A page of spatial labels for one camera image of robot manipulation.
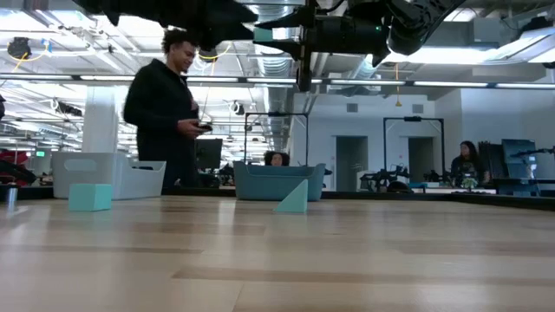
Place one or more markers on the dark display screen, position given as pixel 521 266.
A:
pixel 519 158

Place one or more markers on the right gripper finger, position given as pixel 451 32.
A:
pixel 292 21
pixel 286 47

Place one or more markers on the blue plastic bin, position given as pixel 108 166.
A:
pixel 260 182

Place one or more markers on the black ceiling-mounted camera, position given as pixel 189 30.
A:
pixel 209 55
pixel 19 47

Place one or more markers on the black table edge rail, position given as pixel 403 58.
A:
pixel 412 196

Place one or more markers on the silver ventilation duct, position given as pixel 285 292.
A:
pixel 271 65

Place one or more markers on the mint triangle block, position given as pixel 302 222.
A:
pixel 297 201

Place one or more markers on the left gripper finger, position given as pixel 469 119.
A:
pixel 225 34
pixel 230 12

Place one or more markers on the mint cube block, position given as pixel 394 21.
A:
pixel 90 197

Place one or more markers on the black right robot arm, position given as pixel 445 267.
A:
pixel 416 26

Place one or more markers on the white building column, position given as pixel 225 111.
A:
pixel 99 125

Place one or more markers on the long ceiling light bar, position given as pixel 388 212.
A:
pixel 451 83

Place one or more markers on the black computer monitor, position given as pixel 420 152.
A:
pixel 210 154

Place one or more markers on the white plastic bin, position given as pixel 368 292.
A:
pixel 99 177

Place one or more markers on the grey door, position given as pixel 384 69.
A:
pixel 351 160
pixel 420 156

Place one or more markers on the silver metal post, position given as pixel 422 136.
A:
pixel 12 197

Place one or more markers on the black station frame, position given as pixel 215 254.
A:
pixel 412 118

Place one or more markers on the person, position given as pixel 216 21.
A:
pixel 276 158
pixel 160 108
pixel 468 164

